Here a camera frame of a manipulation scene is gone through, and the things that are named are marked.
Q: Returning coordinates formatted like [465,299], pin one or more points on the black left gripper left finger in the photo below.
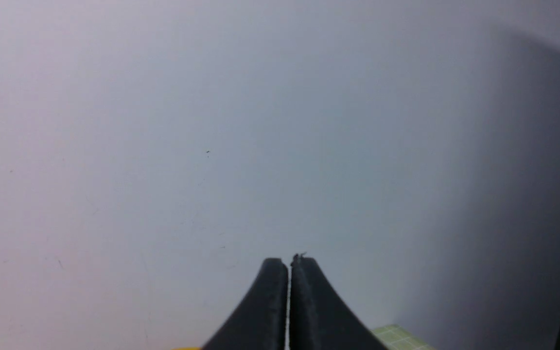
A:
[259,320]

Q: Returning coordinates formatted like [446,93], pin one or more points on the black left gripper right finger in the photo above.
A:
[319,318]

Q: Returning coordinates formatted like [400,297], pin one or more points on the green checkered tablecloth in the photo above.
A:
[395,337]

